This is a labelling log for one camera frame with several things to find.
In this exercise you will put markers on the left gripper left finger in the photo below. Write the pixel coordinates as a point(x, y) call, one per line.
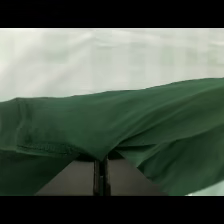
point(76, 180)

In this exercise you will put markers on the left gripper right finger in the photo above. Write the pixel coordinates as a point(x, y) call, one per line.
point(130, 180)

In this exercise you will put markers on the dark green shirt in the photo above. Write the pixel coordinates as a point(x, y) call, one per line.
point(133, 116)

